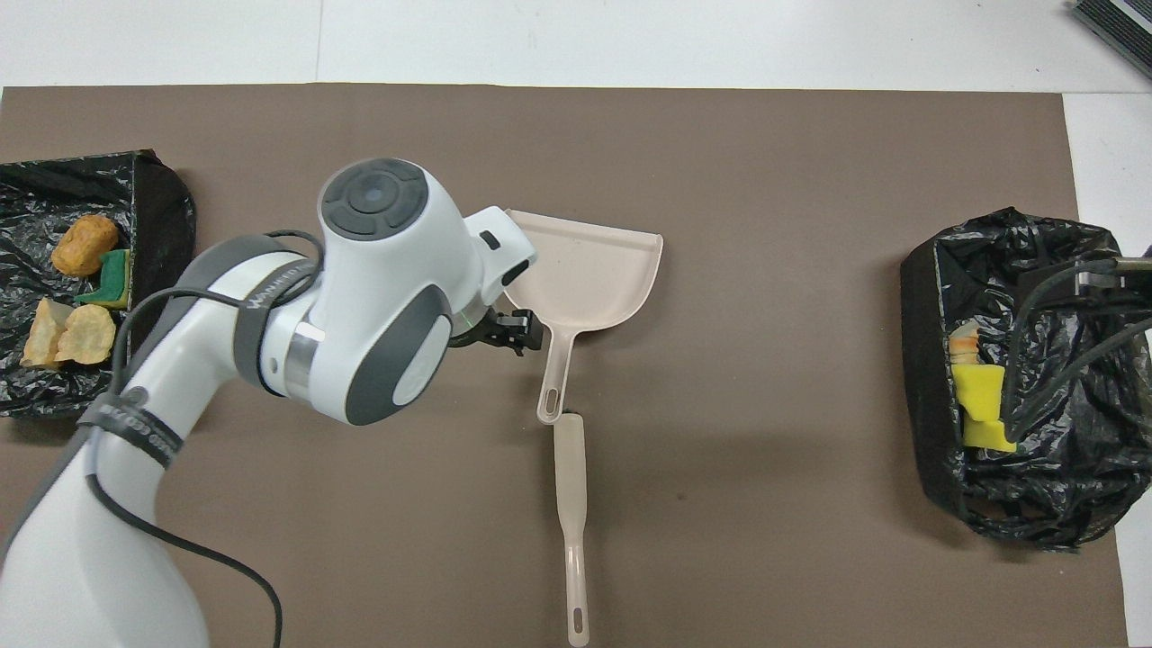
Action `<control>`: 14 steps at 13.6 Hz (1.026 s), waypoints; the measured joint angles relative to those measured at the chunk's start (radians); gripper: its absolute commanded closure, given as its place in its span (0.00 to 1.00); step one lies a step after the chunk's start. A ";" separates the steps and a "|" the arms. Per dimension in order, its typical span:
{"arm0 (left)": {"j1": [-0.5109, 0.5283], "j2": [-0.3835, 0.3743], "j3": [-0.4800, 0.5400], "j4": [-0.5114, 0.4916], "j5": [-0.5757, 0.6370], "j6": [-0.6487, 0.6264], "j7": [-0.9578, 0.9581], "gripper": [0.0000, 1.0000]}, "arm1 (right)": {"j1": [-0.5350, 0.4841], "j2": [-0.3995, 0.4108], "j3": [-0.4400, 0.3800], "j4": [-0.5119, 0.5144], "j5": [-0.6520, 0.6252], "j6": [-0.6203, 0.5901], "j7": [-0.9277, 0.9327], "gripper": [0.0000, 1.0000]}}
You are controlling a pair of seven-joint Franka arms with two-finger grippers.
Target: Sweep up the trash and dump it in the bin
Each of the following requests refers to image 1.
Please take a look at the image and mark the bin wrapped in black bag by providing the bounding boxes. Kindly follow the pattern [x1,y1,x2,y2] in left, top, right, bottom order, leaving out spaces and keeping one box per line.
[0,148,197,419]

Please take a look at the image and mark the green and yellow sponge piece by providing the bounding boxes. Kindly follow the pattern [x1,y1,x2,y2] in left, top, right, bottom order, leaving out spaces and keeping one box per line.
[952,364,1006,413]

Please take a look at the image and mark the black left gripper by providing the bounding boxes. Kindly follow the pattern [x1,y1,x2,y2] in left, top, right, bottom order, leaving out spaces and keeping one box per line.
[448,306,542,357]

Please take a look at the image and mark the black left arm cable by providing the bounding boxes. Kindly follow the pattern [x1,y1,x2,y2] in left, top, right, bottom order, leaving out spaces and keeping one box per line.
[84,229,327,648]

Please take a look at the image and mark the brown table mat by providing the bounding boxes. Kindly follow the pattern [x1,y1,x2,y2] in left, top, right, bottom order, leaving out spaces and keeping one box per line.
[0,84,1130,648]

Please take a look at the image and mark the beige hand brush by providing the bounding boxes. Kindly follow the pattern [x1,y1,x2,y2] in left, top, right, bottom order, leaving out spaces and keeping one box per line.
[552,414,592,648]

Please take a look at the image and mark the dark grey ribbed box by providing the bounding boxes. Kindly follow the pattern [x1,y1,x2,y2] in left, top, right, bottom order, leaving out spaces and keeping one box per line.
[1071,0,1152,80]

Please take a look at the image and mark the open bin with black bag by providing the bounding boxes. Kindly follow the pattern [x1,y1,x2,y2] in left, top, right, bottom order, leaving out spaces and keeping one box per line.
[900,207,1152,552]

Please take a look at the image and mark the beige plastic dustpan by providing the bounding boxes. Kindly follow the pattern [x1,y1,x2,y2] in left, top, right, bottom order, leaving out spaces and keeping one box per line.
[499,209,665,426]

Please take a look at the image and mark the small yellow sponge piece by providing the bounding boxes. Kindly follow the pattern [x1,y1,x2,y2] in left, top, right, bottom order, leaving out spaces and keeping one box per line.
[963,409,1019,453]

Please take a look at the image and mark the round brown bread roll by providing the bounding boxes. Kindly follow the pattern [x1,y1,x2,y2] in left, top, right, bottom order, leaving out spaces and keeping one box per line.
[50,214,121,278]

